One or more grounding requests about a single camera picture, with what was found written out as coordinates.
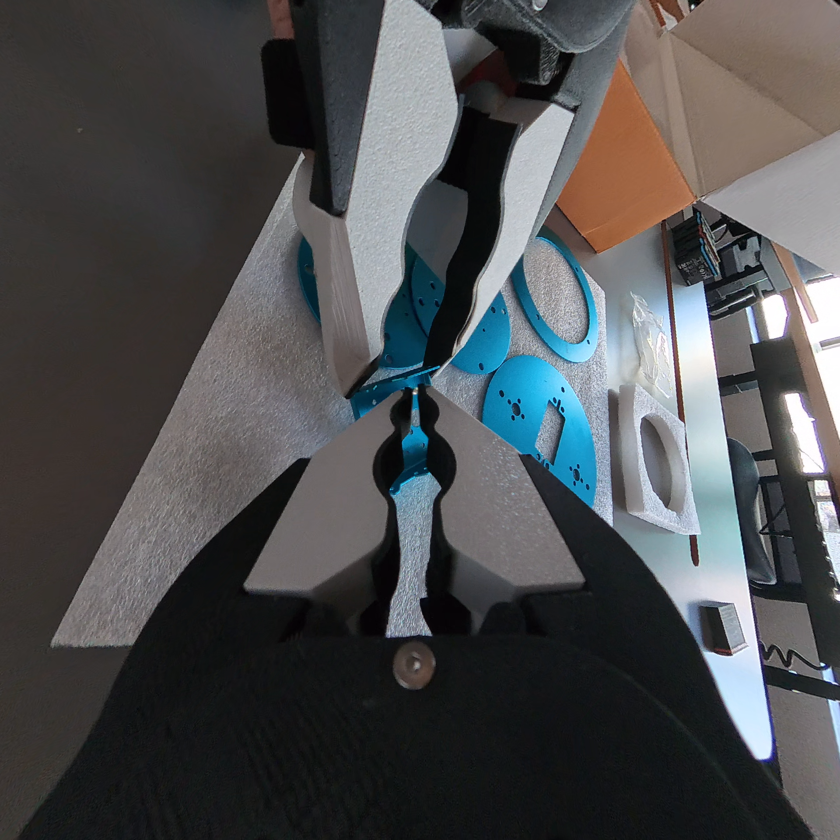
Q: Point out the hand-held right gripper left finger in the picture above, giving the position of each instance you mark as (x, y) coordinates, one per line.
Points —
(328, 525)

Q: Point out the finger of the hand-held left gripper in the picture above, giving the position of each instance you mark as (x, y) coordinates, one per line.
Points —
(531, 184)
(394, 131)

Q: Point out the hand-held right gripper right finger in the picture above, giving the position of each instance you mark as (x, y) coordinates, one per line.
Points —
(505, 525)

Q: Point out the blue square metal bracket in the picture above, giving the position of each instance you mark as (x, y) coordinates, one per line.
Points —
(410, 459)

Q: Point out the small blue perforated disc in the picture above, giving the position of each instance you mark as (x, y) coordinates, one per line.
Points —
(400, 321)
(489, 334)

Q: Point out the person's left hand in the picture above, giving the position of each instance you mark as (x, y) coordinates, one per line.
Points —
(280, 16)

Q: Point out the orange cardboard box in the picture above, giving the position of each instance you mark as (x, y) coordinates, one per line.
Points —
(623, 164)

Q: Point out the white foam sheet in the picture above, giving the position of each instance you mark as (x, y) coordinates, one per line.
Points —
(229, 459)

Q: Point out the large blue disc rectangular cutout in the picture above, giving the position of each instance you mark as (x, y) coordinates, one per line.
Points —
(544, 374)

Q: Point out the stack of black modules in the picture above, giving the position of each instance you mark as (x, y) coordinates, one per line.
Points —
(689, 262)

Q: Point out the clear plastic bag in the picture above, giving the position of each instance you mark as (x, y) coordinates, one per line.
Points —
(649, 341)

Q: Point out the brown wooden stick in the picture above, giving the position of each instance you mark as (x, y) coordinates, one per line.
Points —
(679, 394)

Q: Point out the black plastic part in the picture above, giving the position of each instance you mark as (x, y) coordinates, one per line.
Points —
(741, 262)

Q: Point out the small black box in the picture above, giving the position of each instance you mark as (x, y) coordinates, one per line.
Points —
(722, 627)

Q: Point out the black office chair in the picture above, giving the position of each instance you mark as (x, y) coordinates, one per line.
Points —
(748, 499)

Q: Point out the white foam frame round hole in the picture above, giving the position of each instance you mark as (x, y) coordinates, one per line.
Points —
(627, 400)

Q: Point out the black desk frame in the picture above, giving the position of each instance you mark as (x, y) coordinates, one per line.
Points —
(781, 407)

